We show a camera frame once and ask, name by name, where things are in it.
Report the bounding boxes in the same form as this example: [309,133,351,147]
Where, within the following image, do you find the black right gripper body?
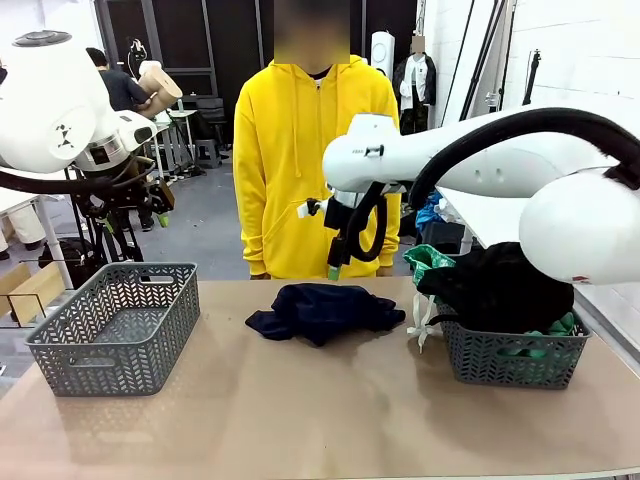
[323,198,351,232]

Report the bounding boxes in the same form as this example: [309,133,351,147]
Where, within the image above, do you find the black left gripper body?
[99,182,154,221]

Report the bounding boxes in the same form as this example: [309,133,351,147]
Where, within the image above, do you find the green shorts with white drawstring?
[402,244,591,361]

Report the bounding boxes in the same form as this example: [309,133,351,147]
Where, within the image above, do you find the brown cardboard roll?
[137,69,185,117]

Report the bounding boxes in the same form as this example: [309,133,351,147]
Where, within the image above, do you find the black garment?
[415,241,576,335]

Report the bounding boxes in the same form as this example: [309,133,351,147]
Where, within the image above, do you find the person's left forearm yellow sleeve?
[374,194,404,274]

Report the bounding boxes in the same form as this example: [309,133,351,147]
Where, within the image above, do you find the person's right forearm yellow sleeve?
[237,199,269,276]

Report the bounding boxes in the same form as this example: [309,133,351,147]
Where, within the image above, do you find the black equipment bag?
[38,234,146,286]

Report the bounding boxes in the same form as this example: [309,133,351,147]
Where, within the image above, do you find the navy blue garment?
[244,283,407,348]

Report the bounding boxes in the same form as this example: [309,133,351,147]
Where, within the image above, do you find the person in yellow hoodie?
[232,0,404,280]

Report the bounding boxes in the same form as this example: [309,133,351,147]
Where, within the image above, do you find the bystander in olive shirt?
[0,202,44,261]

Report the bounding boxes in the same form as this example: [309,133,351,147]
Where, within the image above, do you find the blue cloth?
[415,192,451,234]

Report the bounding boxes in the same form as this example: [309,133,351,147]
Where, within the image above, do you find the white desk with metal leg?
[0,169,76,291]

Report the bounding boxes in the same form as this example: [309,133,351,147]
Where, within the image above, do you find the white background workbench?
[149,109,199,194]

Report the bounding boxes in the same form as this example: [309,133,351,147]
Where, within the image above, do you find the cardboard box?
[0,259,69,326]

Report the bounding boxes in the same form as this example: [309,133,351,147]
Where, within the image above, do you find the dark grey plastic step stool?
[414,219,469,256]

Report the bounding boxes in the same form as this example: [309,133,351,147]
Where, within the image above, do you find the bystander in dark shirt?
[85,47,156,234]

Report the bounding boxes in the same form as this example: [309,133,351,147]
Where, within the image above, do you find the black office chair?
[192,97,226,141]

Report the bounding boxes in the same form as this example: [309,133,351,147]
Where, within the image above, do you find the grey plastic lattice basket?
[437,309,592,391]
[24,262,201,398]

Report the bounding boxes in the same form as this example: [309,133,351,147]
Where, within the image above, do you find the white table with leg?
[434,187,526,251]

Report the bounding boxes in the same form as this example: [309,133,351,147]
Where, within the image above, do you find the mannequin with black white jacket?
[393,33,439,132]

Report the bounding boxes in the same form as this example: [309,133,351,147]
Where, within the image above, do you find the white tower appliance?
[370,30,396,76]

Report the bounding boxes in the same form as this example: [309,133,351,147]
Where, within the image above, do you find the black light stand poles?
[439,0,519,124]

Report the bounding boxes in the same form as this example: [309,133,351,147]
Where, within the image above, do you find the black slim stand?
[522,48,544,107]

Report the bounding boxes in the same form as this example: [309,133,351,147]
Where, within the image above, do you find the brown left wrist camera box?
[149,178,177,211]

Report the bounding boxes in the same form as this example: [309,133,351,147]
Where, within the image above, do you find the black sleeved left arm cable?
[0,157,156,194]

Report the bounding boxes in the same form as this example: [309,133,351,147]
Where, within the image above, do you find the black sleeved arm cable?
[344,107,640,264]
[0,157,156,194]

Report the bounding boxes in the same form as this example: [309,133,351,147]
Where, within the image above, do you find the black sleeved right arm cable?
[344,107,640,264]

